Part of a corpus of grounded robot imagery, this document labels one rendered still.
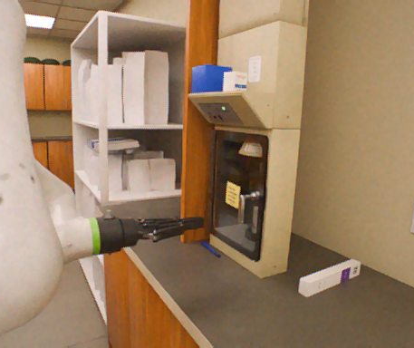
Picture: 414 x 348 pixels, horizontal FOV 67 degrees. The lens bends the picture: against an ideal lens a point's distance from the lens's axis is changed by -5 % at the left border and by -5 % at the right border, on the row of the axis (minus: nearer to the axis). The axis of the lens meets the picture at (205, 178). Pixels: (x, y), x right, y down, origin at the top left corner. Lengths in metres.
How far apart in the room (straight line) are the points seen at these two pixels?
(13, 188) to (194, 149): 0.95
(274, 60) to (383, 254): 0.76
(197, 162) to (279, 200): 0.39
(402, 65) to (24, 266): 1.16
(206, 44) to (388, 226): 0.91
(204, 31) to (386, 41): 0.63
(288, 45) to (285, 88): 0.12
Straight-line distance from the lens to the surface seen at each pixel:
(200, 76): 1.10
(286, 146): 1.00
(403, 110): 1.21
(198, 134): 1.25
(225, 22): 1.22
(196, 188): 1.27
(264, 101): 0.94
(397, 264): 1.28
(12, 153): 0.39
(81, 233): 0.79
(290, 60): 1.01
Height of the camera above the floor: 1.45
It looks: 11 degrees down
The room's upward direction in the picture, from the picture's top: 2 degrees clockwise
